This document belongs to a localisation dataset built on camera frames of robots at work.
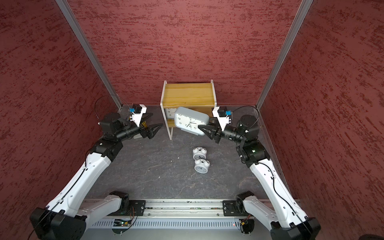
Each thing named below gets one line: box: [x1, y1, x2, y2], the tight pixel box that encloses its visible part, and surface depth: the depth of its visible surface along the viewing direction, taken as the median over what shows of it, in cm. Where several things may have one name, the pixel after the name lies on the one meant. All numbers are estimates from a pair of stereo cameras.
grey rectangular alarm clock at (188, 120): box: [174, 106, 210, 136], surface depth 62 cm
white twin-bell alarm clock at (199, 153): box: [192, 146, 207, 160], surface depth 87 cm
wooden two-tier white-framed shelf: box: [160, 79, 217, 141], surface depth 83 cm
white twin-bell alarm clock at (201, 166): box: [194, 159, 210, 174], surface depth 83 cm
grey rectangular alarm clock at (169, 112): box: [164, 108, 178, 119], surface depth 90 cm
